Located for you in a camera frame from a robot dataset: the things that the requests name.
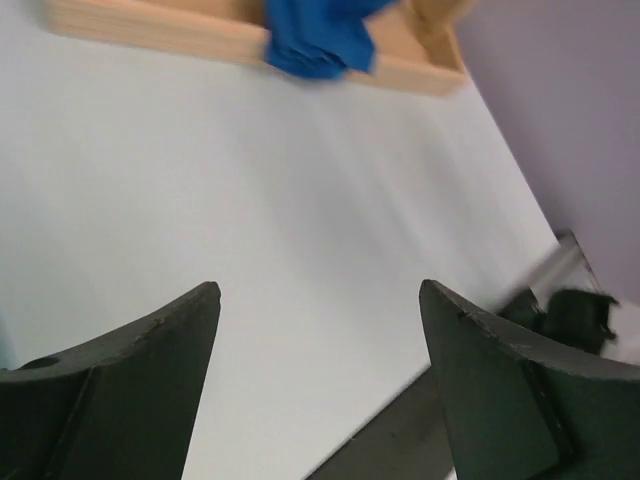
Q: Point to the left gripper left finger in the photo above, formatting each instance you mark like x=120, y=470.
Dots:
x=120, y=406

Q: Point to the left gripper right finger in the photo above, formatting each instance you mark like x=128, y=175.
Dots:
x=518, y=405

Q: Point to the blue tank top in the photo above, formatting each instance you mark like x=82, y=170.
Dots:
x=320, y=39

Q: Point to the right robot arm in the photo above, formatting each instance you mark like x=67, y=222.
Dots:
x=573, y=325

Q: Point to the wooden clothes rack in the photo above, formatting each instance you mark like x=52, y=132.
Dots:
x=416, y=47

